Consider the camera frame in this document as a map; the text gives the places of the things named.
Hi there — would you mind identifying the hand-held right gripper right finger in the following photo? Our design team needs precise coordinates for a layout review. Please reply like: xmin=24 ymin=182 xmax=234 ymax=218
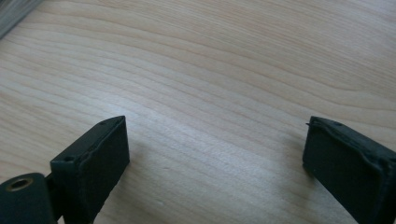
xmin=302 ymin=116 xmax=396 ymax=224

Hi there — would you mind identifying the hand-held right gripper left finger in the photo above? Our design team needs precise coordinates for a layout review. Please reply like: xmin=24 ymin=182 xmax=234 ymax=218
xmin=49 ymin=115 xmax=131 ymax=224

